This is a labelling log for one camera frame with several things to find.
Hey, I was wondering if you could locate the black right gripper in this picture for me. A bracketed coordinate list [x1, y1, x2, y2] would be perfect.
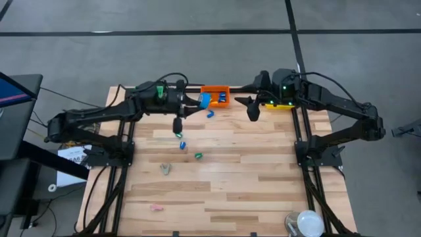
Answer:
[235, 68, 301, 122]

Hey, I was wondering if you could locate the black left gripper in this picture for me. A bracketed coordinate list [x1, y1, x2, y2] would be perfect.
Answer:
[134, 80, 202, 137]

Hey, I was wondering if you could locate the orange plastic basket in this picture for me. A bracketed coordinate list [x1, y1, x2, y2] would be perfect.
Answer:
[200, 85, 231, 109]

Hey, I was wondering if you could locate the yellow plastic basket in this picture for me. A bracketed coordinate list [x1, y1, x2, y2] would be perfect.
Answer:
[264, 103, 296, 111]

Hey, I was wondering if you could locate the white printed paper sheet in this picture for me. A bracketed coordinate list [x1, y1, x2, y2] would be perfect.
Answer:
[56, 144, 93, 188]

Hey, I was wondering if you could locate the black computer monitor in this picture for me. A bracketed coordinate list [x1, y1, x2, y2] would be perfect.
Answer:
[0, 71, 44, 162]

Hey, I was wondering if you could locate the black desk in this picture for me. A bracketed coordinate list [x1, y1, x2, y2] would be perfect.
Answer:
[0, 141, 89, 231]

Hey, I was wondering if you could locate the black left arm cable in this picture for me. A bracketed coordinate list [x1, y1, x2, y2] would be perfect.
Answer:
[157, 72, 189, 90]

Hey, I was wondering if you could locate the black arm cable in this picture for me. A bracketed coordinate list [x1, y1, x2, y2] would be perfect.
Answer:
[157, 72, 189, 90]
[295, 70, 368, 108]

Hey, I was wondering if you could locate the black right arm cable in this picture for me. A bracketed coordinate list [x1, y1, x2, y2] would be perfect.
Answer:
[295, 70, 368, 108]

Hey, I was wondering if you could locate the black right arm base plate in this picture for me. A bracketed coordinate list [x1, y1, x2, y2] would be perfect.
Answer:
[294, 140, 343, 168]

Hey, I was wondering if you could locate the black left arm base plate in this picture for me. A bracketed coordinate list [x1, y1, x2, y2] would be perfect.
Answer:
[84, 140, 136, 168]

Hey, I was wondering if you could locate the black aluminium table frame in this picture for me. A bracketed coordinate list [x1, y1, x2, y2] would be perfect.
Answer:
[77, 84, 358, 237]

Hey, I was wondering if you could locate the thin black floor cable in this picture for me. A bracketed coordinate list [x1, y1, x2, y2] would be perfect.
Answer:
[39, 86, 103, 109]

